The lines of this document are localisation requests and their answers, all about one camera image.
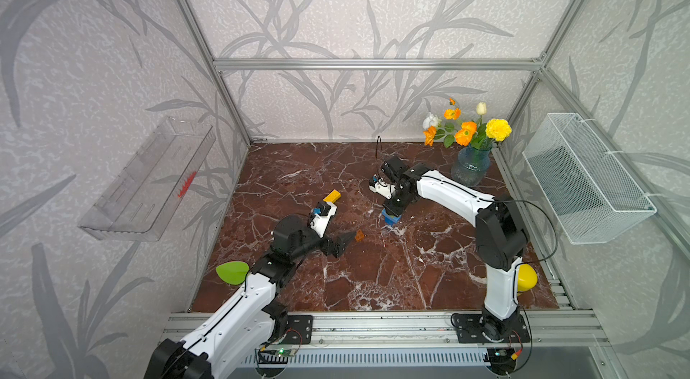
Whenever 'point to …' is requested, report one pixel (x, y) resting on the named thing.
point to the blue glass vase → (470, 168)
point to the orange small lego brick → (359, 235)
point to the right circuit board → (502, 360)
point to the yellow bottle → (526, 277)
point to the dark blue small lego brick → (389, 221)
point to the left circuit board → (279, 356)
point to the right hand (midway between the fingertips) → (390, 206)
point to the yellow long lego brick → (334, 196)
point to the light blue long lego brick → (391, 217)
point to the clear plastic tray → (139, 202)
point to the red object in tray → (186, 186)
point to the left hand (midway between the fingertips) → (344, 225)
